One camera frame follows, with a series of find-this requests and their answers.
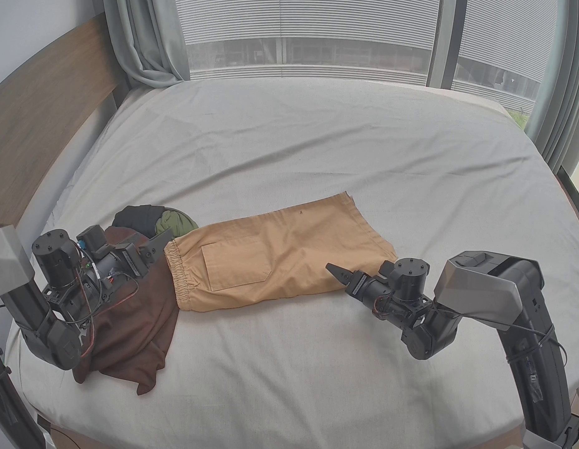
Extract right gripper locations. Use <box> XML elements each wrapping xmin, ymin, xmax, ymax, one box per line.
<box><xmin>344</xmin><ymin>271</ymin><xmax>394</xmax><ymax>315</ymax></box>

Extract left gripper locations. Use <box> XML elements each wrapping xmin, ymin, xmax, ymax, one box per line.
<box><xmin>96</xmin><ymin>230</ymin><xmax>174</xmax><ymax>282</ymax></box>

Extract tan shorts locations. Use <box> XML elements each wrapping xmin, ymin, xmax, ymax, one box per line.
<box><xmin>163</xmin><ymin>191</ymin><xmax>398</xmax><ymax>314</ymax></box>

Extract bed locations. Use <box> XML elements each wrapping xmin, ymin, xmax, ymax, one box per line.
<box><xmin>0</xmin><ymin>12</ymin><xmax>579</xmax><ymax>449</ymax></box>

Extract green garment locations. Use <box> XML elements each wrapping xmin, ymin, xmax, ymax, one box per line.
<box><xmin>155</xmin><ymin>209</ymin><xmax>200</xmax><ymax>238</ymax></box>

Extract black garment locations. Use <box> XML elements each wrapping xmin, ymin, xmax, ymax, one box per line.
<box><xmin>113</xmin><ymin>205</ymin><xmax>165</xmax><ymax>235</ymax></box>

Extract brown garment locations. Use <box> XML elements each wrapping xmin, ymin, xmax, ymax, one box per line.
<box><xmin>72</xmin><ymin>225</ymin><xmax>180</xmax><ymax>396</ymax></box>

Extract grey-green curtain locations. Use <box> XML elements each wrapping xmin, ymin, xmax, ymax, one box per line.
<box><xmin>525</xmin><ymin>0</ymin><xmax>579</xmax><ymax>174</ymax></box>
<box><xmin>100</xmin><ymin>0</ymin><xmax>192</xmax><ymax>90</ymax></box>

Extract window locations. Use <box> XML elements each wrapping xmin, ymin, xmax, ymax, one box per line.
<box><xmin>170</xmin><ymin>0</ymin><xmax>571</xmax><ymax>111</ymax></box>

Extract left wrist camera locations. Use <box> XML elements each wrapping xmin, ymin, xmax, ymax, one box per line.
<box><xmin>78</xmin><ymin>225</ymin><xmax>110</xmax><ymax>257</ymax></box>

